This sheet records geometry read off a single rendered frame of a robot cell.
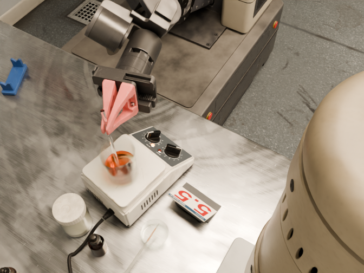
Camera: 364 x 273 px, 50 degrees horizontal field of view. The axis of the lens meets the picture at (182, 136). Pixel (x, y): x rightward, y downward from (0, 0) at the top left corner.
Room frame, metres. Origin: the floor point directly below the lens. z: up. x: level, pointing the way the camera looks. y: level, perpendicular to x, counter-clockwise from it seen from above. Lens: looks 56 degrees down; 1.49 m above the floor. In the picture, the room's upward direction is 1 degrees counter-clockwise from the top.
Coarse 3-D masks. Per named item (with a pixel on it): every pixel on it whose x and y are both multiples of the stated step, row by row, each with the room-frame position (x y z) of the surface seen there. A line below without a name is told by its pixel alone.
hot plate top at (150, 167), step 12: (144, 156) 0.40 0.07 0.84; (84, 168) 0.37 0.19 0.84; (96, 168) 0.37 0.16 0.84; (144, 168) 0.37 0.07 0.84; (156, 168) 0.37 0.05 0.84; (96, 180) 0.35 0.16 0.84; (108, 180) 0.35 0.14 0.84; (144, 180) 0.34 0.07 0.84; (108, 192) 0.32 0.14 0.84; (120, 192) 0.32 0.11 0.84; (132, 192) 0.32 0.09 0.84; (120, 204) 0.30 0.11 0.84
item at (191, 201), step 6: (174, 192) 0.35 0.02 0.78; (180, 192) 0.35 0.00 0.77; (186, 192) 0.36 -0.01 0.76; (180, 198) 0.33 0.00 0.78; (186, 198) 0.34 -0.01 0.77; (192, 198) 0.34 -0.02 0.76; (186, 204) 0.32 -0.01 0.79; (192, 204) 0.32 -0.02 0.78; (198, 204) 0.33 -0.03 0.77; (204, 204) 0.33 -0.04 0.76; (198, 210) 0.31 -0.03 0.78; (204, 210) 0.31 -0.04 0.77; (210, 210) 0.31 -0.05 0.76; (204, 216) 0.29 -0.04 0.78
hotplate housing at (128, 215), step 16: (192, 160) 0.42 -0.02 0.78; (160, 176) 0.36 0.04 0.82; (176, 176) 0.38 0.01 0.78; (96, 192) 0.34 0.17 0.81; (144, 192) 0.33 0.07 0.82; (160, 192) 0.35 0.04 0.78; (112, 208) 0.31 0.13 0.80; (128, 208) 0.30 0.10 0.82; (144, 208) 0.31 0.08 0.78; (128, 224) 0.29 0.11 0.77
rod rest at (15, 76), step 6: (12, 60) 0.72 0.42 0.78; (18, 60) 0.72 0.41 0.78; (12, 66) 0.72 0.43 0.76; (18, 66) 0.72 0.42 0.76; (24, 66) 0.72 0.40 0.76; (12, 72) 0.70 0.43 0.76; (18, 72) 0.70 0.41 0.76; (24, 72) 0.71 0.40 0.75; (12, 78) 0.68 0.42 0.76; (18, 78) 0.68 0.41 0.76; (0, 84) 0.64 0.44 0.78; (6, 84) 0.64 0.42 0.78; (12, 84) 0.66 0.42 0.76; (18, 84) 0.66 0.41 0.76; (6, 90) 0.64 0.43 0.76; (12, 90) 0.64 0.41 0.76
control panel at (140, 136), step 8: (152, 128) 0.50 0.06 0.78; (136, 136) 0.46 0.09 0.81; (144, 136) 0.47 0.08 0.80; (160, 136) 0.48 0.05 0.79; (144, 144) 0.44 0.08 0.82; (160, 144) 0.45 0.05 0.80; (176, 144) 0.46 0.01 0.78; (160, 152) 0.42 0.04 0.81; (184, 152) 0.44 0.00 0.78; (168, 160) 0.40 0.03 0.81; (176, 160) 0.41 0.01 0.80; (184, 160) 0.41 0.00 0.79
